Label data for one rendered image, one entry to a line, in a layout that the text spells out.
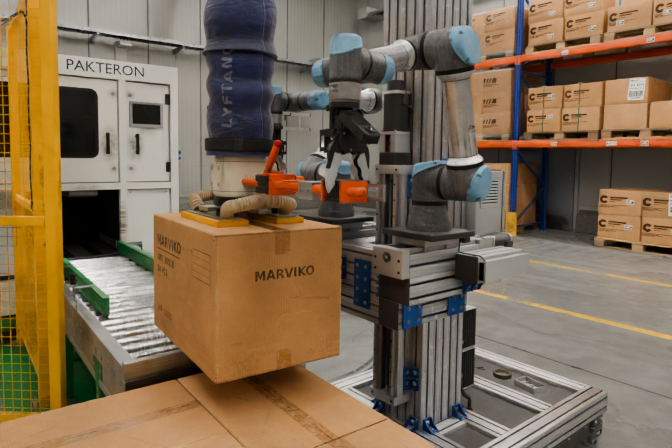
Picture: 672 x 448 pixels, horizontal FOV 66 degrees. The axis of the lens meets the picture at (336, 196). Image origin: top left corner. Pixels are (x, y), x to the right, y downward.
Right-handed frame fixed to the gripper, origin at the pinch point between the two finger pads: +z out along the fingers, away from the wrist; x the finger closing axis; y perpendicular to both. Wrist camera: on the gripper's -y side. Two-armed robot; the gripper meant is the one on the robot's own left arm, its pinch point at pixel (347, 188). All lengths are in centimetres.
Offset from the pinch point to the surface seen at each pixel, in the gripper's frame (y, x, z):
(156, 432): 38, 33, 66
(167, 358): 74, 20, 61
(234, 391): 50, 6, 66
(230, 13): 51, 8, -50
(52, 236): 149, 46, 28
